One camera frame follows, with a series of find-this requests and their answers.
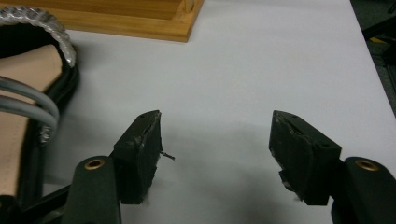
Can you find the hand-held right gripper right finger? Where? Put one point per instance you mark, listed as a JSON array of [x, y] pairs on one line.
[[295, 158]]

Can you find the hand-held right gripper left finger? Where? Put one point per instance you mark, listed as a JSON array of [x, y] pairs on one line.
[[140, 155]]

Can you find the wooden tray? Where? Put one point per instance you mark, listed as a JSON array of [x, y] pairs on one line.
[[124, 15]]

